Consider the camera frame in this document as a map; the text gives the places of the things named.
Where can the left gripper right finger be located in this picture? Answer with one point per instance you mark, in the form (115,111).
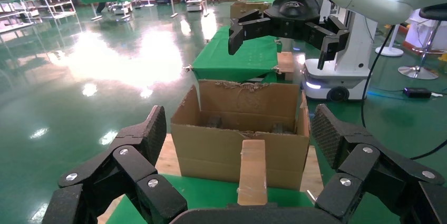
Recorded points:
(359,166)

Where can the silver binder clip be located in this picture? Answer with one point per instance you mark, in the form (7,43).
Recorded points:
(189,68)

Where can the brown cardboard box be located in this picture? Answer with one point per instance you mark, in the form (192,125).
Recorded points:
(248,9)

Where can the small slim cardboard box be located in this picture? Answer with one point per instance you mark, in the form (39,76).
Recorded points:
(252,173)

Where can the black power adapter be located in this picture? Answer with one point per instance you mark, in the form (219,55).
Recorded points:
(417,93)

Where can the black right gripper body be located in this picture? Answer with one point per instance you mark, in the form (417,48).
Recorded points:
(297,6)

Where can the large open cardboard carton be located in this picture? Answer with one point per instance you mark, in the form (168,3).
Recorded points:
(209,152)

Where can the green tablecloth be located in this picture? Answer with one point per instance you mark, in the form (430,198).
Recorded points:
(209,194)

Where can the white round stand base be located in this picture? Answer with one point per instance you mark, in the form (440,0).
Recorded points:
(389,52)

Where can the white wheeled robot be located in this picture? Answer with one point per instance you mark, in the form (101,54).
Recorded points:
(352,51)

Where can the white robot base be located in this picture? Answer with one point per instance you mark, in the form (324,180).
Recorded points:
(195,4)
(121,8)

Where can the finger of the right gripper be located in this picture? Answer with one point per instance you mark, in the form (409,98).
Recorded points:
(251,27)
(328,35)

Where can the green cloth neighbour table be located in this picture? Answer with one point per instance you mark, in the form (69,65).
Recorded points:
(237,58)

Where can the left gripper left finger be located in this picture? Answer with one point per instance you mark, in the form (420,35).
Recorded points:
(132,159)

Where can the black chrome bar stool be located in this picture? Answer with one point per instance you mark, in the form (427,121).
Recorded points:
(434,13)

